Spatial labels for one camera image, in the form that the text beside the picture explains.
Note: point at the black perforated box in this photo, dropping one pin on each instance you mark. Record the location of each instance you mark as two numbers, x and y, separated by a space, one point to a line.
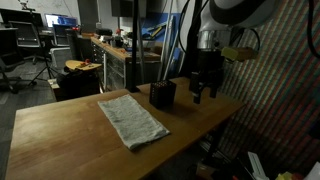
162 93

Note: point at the lit computer monitor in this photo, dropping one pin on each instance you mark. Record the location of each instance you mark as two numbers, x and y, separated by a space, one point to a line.
55 19

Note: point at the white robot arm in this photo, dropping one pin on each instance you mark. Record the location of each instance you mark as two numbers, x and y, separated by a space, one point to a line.
219 20

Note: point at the wooden top workbench cabinet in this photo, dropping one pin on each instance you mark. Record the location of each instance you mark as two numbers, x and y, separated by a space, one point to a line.
117 66

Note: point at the round wooden stool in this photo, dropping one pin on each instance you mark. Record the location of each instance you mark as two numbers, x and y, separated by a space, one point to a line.
72 65

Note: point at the black office chair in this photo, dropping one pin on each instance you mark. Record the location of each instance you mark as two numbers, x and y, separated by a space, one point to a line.
27 37

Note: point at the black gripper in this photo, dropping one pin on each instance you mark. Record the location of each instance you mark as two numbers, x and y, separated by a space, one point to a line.
207 70

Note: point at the white knitted towel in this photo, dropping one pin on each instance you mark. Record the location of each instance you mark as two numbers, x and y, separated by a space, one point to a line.
134 124

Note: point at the black vertical pole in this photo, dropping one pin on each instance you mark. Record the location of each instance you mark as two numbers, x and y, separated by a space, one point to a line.
132 87

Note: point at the yellowish wrist camera box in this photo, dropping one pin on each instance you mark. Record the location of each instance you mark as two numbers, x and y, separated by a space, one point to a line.
239 53

